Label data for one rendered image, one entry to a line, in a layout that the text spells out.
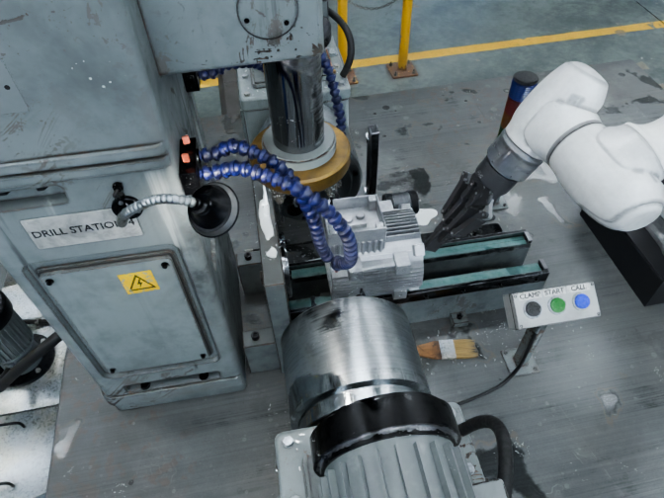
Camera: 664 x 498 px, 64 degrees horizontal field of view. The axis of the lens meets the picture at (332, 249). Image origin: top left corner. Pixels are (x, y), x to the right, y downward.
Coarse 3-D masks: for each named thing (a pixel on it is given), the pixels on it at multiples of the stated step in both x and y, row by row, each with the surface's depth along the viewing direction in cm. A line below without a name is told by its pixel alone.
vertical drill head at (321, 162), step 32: (288, 64) 77; (320, 64) 81; (288, 96) 81; (320, 96) 84; (288, 128) 86; (320, 128) 89; (256, 160) 92; (288, 160) 89; (320, 160) 90; (288, 192) 90
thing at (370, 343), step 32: (320, 320) 92; (352, 320) 91; (384, 320) 92; (288, 352) 95; (320, 352) 88; (352, 352) 87; (384, 352) 88; (416, 352) 94; (288, 384) 93; (320, 384) 85; (352, 384) 84; (384, 384) 85; (416, 384) 88; (320, 416) 84
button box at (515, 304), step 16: (560, 288) 104; (576, 288) 104; (592, 288) 105; (512, 304) 104; (544, 304) 103; (592, 304) 104; (512, 320) 105; (528, 320) 103; (544, 320) 103; (560, 320) 103
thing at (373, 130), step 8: (368, 128) 112; (376, 128) 111; (368, 136) 112; (376, 136) 111; (368, 144) 114; (376, 144) 112; (368, 152) 116; (376, 152) 114; (368, 160) 117; (376, 160) 116; (368, 168) 118; (376, 168) 117; (368, 176) 120; (376, 176) 119; (368, 184) 121; (368, 192) 123
